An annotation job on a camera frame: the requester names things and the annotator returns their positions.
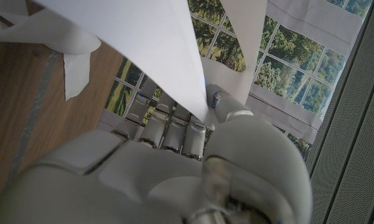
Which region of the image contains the printed window forest backdrop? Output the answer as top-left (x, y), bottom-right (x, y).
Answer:
top-left (96, 0), bottom-right (374, 162)

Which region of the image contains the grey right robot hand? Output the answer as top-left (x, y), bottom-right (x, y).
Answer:
top-left (0, 77), bottom-right (314, 224)

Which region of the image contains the white receipt paper strip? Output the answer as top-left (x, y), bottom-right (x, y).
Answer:
top-left (0, 0), bottom-right (268, 124)

